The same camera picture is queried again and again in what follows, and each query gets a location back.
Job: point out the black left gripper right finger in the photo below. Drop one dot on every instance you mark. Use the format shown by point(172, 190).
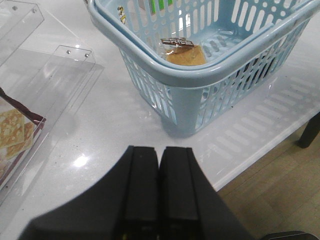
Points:
point(189, 207)

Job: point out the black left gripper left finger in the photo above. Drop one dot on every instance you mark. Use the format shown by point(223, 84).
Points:
point(122, 205)

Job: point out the packaged bread slices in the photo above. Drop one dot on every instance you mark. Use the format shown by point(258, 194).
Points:
point(180, 51)

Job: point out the light blue plastic basket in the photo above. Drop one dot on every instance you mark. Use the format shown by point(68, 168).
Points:
point(244, 42)

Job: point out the brown cracker snack bag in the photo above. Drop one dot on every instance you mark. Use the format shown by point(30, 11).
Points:
point(19, 129)

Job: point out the clear acrylic display shelf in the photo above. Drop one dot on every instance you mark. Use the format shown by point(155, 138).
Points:
point(47, 69)

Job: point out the black table leg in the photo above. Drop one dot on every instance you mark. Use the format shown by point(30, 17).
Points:
point(310, 132)

